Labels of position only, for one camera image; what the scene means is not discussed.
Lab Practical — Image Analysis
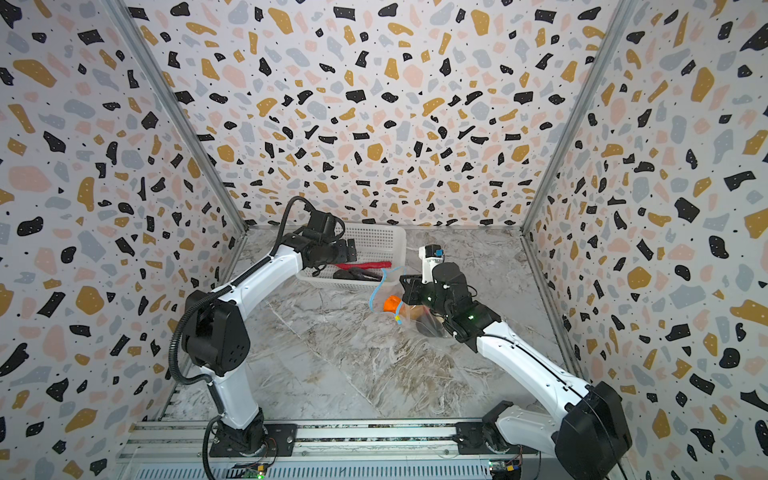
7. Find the orange toy fruit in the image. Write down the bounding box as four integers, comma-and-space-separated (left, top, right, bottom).
383, 295, 403, 316

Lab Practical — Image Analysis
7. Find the clear zip top bag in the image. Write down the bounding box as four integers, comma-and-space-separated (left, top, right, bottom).
382, 262, 478, 344

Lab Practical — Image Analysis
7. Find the white plastic basket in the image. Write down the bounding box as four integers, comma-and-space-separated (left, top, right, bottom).
296, 224, 406, 292

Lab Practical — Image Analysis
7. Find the yellow toy lemon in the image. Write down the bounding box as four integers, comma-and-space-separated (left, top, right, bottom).
404, 305, 428, 321

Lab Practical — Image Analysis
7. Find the dark avocado toy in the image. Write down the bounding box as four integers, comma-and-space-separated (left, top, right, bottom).
416, 317, 445, 338

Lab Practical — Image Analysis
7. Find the red toy chili pepper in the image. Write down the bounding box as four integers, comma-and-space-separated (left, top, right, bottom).
335, 261, 392, 270

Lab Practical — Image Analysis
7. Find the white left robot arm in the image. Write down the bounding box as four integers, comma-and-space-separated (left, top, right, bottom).
168, 210, 357, 455

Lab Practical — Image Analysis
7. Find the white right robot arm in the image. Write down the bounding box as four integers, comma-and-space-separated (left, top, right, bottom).
400, 262, 632, 479

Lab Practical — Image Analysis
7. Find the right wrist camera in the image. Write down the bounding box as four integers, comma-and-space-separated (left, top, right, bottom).
418, 244, 444, 284

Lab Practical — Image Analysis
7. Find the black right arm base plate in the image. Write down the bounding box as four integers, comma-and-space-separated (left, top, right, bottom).
452, 421, 537, 456

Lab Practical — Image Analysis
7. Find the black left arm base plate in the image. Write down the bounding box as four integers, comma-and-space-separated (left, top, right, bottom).
209, 423, 298, 459

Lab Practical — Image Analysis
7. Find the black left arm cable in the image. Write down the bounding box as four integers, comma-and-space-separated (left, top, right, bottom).
167, 196, 319, 480

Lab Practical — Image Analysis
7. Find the aluminium left corner post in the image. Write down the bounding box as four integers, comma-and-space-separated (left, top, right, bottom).
102, 0, 248, 236

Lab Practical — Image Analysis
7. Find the aluminium corner post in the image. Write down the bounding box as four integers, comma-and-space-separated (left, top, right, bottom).
102, 0, 248, 236
521, 0, 638, 239

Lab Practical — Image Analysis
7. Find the aluminium front rail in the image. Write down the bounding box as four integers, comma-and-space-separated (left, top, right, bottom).
114, 418, 569, 479

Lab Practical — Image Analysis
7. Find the aluminium right corner post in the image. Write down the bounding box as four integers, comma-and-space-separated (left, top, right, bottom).
521, 0, 638, 239

